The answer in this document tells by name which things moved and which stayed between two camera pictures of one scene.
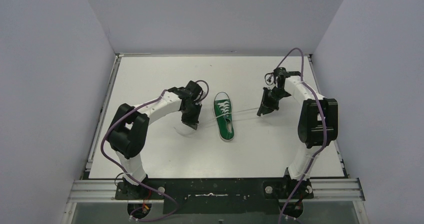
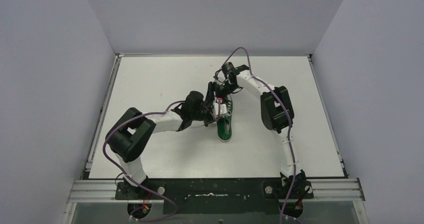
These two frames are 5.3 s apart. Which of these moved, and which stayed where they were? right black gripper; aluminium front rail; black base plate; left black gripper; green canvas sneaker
Moved: right black gripper; left black gripper
Stayed: aluminium front rail; green canvas sneaker; black base plate
